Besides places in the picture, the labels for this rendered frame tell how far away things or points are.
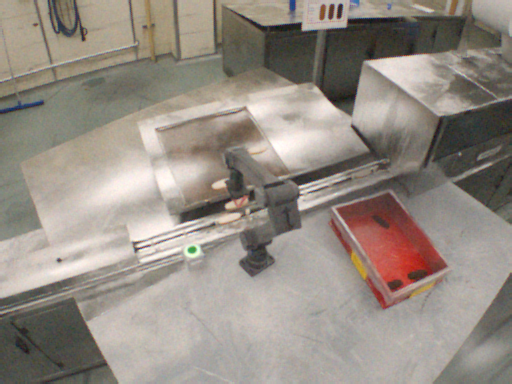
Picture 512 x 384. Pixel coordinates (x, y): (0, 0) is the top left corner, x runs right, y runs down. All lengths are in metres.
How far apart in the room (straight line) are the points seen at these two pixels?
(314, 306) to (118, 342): 0.71
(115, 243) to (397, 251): 1.14
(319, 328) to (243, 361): 0.29
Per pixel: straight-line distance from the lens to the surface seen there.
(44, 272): 1.51
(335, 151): 1.89
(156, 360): 1.31
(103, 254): 1.46
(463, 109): 1.74
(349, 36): 3.66
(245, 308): 1.36
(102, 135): 2.24
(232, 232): 1.51
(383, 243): 1.62
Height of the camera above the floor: 2.03
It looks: 44 degrees down
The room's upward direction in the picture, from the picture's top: 2 degrees clockwise
